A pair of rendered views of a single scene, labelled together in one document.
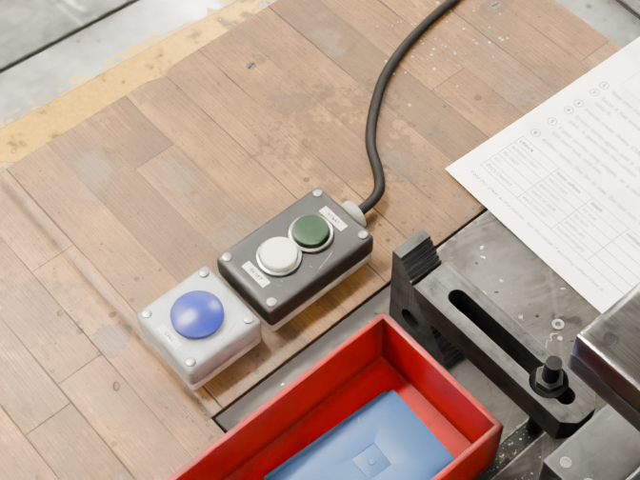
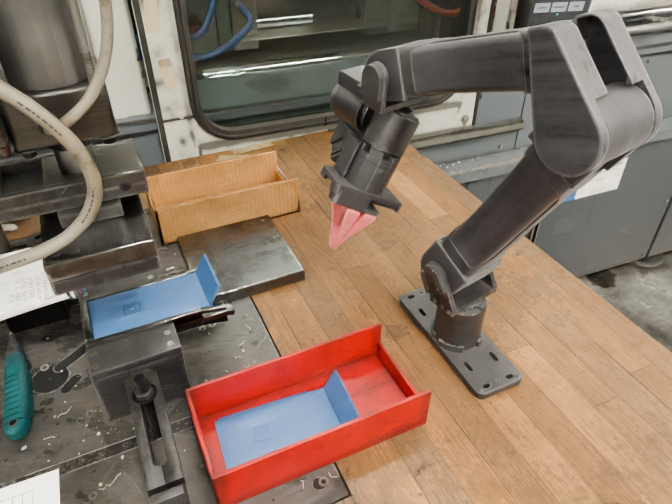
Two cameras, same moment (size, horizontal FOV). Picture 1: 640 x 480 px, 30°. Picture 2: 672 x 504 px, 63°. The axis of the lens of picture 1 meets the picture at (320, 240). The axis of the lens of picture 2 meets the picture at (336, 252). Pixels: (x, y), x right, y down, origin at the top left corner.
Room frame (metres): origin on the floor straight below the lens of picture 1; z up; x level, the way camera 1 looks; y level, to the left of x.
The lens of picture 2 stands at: (0.68, 0.14, 1.46)
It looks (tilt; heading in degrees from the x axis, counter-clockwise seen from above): 38 degrees down; 194
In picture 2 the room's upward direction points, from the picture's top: straight up
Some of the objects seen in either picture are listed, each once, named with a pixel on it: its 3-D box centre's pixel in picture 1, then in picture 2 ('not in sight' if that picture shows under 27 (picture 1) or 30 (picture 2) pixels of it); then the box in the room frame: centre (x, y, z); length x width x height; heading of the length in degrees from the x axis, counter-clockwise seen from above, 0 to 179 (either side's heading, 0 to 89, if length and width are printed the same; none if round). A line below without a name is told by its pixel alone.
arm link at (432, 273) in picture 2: not in sight; (459, 277); (0.13, 0.16, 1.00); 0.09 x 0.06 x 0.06; 141
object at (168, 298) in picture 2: not in sight; (153, 294); (0.25, -0.20, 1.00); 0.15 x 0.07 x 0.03; 129
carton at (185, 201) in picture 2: not in sight; (222, 195); (-0.09, -0.27, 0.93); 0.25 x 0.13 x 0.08; 129
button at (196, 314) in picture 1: (197, 317); not in sight; (0.45, 0.09, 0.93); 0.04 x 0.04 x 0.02
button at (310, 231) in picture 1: (310, 236); not in sight; (0.52, 0.01, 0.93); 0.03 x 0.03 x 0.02
